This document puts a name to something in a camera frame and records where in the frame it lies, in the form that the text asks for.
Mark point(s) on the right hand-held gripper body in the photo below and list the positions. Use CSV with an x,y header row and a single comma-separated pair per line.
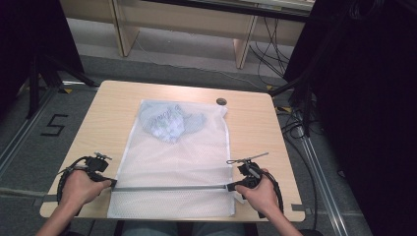
x,y
249,172

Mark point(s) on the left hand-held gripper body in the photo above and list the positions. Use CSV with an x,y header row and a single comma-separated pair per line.
x,y
97,164

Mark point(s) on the white mesh laundry bag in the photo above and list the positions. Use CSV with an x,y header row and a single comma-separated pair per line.
x,y
177,173

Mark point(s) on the person's right hand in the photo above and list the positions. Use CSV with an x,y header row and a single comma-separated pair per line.
x,y
259,195

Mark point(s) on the person's left hand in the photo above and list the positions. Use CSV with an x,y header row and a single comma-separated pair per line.
x,y
80,190

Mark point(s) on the dark round table grommet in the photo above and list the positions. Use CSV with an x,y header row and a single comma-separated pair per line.
x,y
221,101

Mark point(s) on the light blue printed garment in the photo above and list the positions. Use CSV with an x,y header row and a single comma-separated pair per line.
x,y
172,121

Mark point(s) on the black metal stand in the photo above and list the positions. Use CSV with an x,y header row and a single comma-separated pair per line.
x,y
46,75
303,98

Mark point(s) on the black curtain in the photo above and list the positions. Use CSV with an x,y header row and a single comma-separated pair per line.
x,y
29,39
367,114

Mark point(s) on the light wooden shelf unit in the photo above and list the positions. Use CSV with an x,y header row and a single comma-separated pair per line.
x,y
183,23

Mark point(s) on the metal floor rail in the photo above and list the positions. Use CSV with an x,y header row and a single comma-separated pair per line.
x,y
323,183
23,131

